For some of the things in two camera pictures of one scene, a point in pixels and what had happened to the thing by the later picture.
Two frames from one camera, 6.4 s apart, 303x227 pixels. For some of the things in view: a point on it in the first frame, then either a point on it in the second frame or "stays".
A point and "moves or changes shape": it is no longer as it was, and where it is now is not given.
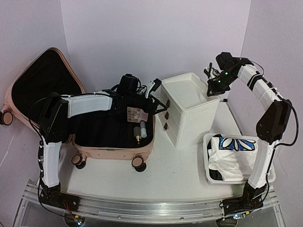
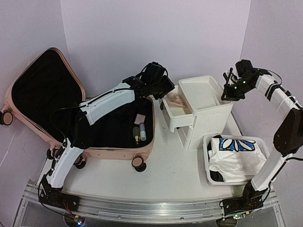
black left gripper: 154,108 -> 170,86
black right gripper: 214,91 -> 228,96
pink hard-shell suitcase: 103,134 stays
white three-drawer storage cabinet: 191,116 moves or changes shape
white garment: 233,159 stays
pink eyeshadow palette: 136,115 -> 174,99
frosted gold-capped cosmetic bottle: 137,132 stays
